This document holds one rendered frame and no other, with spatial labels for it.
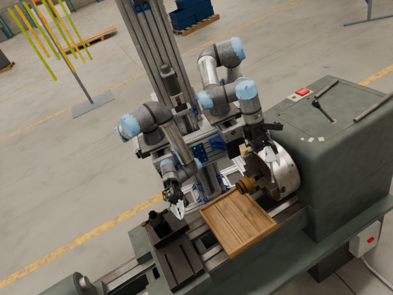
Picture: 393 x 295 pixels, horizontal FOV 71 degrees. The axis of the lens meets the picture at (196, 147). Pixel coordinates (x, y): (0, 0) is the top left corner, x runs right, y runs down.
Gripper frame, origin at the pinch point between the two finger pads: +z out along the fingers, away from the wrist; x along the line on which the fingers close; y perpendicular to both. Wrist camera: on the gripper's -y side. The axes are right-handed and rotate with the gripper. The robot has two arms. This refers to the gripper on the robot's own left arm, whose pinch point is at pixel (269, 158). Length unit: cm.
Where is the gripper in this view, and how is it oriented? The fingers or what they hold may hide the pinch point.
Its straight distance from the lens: 121.4
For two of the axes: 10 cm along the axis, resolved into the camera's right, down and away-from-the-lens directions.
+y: -8.4, 4.8, -2.4
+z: 3.3, 8.2, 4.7
